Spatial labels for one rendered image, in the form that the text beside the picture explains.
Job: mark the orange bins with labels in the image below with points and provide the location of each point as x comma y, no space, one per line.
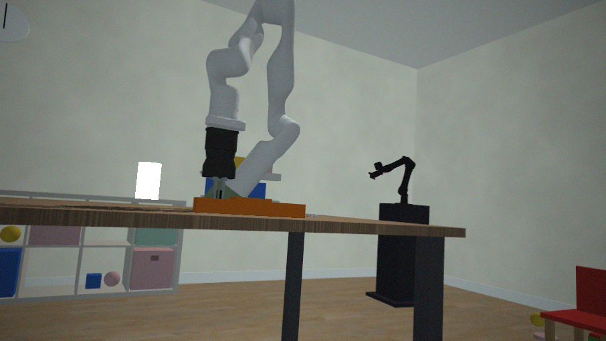
248,206

